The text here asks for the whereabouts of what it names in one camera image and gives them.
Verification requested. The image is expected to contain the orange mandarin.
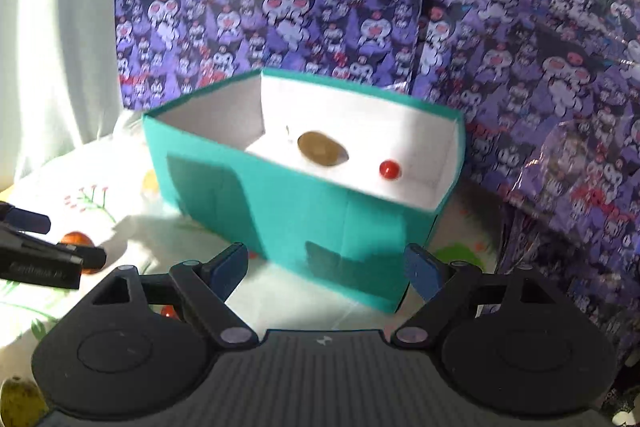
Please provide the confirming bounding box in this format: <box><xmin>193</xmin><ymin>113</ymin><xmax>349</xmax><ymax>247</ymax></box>
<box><xmin>60</xmin><ymin>231</ymin><xmax>106</xmax><ymax>276</ymax></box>

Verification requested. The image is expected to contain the yellow speckled pear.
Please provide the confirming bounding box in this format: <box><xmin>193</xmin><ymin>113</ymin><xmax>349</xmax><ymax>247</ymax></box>
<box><xmin>0</xmin><ymin>376</ymin><xmax>40</xmax><ymax>427</ymax></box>

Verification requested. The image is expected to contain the teal cardboard box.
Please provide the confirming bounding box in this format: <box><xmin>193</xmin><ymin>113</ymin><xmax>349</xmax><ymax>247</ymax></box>
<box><xmin>142</xmin><ymin>68</ymin><xmax>467</xmax><ymax>312</ymax></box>

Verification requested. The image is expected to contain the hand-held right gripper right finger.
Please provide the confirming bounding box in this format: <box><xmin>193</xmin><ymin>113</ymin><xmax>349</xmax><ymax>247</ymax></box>
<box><xmin>391</xmin><ymin>242</ymin><xmax>557</xmax><ymax>348</ymax></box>

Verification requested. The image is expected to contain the floral white tablecloth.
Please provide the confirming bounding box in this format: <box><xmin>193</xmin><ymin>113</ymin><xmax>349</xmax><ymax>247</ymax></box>
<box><xmin>0</xmin><ymin>107</ymin><xmax>503</xmax><ymax>427</ymax></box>

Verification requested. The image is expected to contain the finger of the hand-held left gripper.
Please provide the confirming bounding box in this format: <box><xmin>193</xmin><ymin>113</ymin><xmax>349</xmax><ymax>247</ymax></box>
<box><xmin>0</xmin><ymin>227</ymin><xmax>107</xmax><ymax>272</ymax></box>
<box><xmin>0</xmin><ymin>202</ymin><xmax>52</xmax><ymax>236</ymax></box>

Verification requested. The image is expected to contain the white cloth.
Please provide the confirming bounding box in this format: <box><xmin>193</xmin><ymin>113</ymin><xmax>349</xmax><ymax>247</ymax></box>
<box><xmin>0</xmin><ymin>0</ymin><xmax>148</xmax><ymax>190</ymax></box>

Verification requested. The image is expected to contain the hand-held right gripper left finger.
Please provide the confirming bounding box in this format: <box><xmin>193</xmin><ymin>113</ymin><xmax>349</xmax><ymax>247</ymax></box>
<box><xmin>89</xmin><ymin>242</ymin><xmax>259</xmax><ymax>347</ymax></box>

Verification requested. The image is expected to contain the brown kiwi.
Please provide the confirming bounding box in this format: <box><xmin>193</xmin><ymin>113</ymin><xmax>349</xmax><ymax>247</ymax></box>
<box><xmin>297</xmin><ymin>131</ymin><xmax>350</xmax><ymax>168</ymax></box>

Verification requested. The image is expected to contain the purple cartoon printed sheet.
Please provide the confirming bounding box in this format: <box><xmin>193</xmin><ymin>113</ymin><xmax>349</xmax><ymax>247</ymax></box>
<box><xmin>112</xmin><ymin>0</ymin><xmax>640</xmax><ymax>413</ymax></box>

